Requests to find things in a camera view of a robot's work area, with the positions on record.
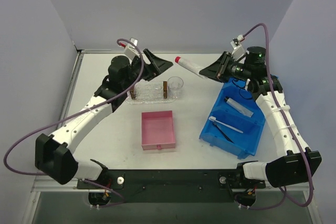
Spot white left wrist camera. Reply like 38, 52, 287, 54
124, 43, 139, 60

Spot clear textured glass tray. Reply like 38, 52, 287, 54
125, 81, 176, 105

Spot pink plastic drawer box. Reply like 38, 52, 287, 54
141, 111, 176, 151

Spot brown wooden holder block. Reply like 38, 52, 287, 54
163, 81, 168, 99
129, 87, 137, 100

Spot white toothbrush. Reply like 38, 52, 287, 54
208, 116, 243, 134

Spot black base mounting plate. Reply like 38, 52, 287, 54
77, 169, 266, 203

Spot aluminium frame rail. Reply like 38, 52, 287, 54
31, 167, 314, 193

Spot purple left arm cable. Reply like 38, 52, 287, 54
3, 38, 145, 206

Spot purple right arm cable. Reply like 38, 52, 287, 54
243, 23, 314, 210

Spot black toothbrush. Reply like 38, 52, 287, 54
212, 123, 234, 143

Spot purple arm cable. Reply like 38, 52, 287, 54
243, 23, 314, 210
3, 38, 145, 206

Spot black-capped toothpaste tube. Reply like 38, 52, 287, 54
224, 97, 254, 118

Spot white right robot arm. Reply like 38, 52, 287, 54
199, 46, 322, 187

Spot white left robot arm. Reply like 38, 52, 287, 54
35, 49, 173, 188

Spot red-capped toothpaste tube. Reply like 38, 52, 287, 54
175, 57, 207, 79

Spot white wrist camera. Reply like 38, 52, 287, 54
230, 35, 246, 61
124, 43, 139, 60

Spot blue plastic bin organizer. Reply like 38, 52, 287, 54
199, 78, 266, 159

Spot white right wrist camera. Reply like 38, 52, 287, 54
230, 35, 246, 61

